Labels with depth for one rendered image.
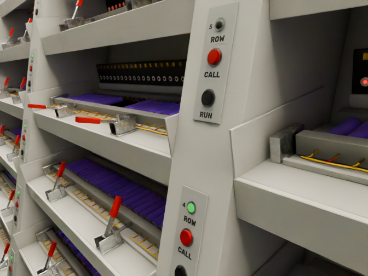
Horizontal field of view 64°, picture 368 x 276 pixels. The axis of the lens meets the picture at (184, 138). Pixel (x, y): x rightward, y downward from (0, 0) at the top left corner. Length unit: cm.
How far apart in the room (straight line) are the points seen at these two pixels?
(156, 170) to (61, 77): 58
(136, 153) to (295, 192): 24
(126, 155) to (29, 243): 61
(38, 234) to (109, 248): 47
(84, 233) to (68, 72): 49
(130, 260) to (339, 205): 34
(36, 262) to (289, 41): 80
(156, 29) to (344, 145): 28
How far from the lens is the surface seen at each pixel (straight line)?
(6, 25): 162
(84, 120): 46
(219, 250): 31
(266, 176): 29
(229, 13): 32
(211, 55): 32
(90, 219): 64
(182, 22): 40
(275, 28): 32
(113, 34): 55
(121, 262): 51
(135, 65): 73
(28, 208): 96
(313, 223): 26
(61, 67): 92
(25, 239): 99
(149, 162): 40
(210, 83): 32
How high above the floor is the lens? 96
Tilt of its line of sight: 5 degrees down
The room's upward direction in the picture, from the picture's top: 8 degrees clockwise
